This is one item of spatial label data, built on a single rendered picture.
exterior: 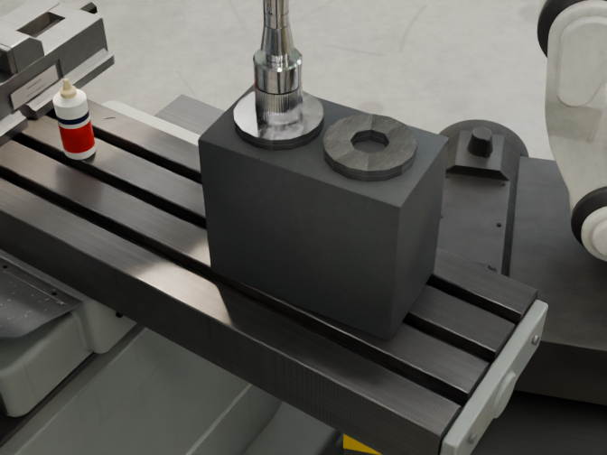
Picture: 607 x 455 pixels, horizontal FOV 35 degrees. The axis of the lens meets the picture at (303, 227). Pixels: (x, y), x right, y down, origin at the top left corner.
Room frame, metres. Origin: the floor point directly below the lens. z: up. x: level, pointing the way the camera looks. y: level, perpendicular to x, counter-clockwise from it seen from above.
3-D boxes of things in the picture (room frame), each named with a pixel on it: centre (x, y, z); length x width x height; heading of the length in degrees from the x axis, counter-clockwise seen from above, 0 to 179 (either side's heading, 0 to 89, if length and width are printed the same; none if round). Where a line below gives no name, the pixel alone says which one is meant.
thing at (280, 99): (0.78, 0.02, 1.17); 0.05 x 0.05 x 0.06
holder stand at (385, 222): (0.76, -0.02, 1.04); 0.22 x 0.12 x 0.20; 61
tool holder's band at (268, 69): (0.78, 0.02, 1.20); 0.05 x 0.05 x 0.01
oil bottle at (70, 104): (0.98, 0.28, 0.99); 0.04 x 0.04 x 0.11
